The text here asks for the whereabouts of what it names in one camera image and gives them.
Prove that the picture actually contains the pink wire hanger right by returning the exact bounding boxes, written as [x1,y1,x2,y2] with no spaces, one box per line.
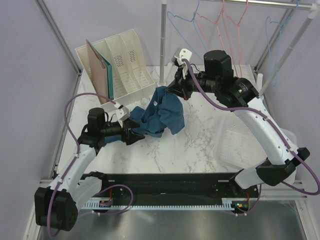
[220,0,249,77]

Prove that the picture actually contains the metal clothes rack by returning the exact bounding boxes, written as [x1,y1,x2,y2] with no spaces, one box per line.
[159,0,320,96]

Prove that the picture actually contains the pink wire hanger left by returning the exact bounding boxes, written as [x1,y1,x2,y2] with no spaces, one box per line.
[193,0,226,51]

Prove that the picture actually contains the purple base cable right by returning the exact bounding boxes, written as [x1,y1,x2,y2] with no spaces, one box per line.
[232,183,263,217]

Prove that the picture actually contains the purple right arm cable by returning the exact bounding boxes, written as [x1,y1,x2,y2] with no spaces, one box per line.
[183,59,320,196]

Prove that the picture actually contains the white clothes rack foot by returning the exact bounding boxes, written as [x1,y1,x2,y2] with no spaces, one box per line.
[149,62,173,110]

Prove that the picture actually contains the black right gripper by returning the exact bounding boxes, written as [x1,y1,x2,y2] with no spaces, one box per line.
[165,62,219,101]

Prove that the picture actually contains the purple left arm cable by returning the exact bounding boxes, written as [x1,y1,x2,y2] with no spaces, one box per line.
[46,92,118,238]

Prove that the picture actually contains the white plastic laundry basket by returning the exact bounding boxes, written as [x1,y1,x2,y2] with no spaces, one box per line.
[215,116,298,186]

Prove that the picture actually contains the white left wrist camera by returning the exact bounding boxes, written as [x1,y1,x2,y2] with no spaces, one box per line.
[114,102,130,127]

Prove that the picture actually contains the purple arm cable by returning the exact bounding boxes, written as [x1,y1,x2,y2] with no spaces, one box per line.
[46,92,118,238]
[183,59,320,196]

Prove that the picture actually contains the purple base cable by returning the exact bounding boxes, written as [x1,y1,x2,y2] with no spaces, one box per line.
[232,183,263,217]
[92,183,136,216]

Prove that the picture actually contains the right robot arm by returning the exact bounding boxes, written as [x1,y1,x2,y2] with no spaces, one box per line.
[166,48,310,197]

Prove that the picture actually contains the teal folder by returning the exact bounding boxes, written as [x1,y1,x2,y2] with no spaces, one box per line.
[102,56,114,100]

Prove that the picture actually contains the pink wire hanger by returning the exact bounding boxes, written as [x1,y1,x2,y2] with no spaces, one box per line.
[220,0,249,77]
[193,0,226,51]

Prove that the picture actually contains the blue t shirt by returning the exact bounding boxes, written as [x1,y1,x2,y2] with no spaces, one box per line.
[102,85,186,147]

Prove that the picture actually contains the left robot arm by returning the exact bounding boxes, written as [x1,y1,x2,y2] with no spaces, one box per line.
[34,104,144,237]

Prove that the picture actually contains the blue wire hanger left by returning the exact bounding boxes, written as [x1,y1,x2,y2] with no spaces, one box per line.
[166,0,209,57]

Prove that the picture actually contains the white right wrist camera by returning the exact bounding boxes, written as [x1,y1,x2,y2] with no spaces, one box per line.
[171,48,193,80]

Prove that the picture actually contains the white plastic file organizer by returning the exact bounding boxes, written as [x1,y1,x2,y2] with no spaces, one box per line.
[90,29,156,106]

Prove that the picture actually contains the white slotted cable duct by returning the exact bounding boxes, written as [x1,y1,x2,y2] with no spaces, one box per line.
[81,198,235,211]

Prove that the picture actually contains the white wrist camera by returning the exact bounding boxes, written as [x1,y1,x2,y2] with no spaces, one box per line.
[171,48,193,80]
[114,102,130,127]

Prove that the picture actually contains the blue wire hanger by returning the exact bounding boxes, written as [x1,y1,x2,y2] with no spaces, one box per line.
[166,0,209,57]
[264,0,301,87]

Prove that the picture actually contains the blue wire hanger right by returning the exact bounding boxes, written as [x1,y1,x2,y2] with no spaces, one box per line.
[264,0,301,87]

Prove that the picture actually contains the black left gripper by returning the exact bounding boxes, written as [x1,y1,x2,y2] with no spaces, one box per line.
[100,117,145,145]

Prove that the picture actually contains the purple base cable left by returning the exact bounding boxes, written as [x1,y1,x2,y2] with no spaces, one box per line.
[92,183,136,216]

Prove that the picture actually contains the brown cardboard folder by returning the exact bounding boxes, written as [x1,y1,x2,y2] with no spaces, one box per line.
[86,40,109,98]

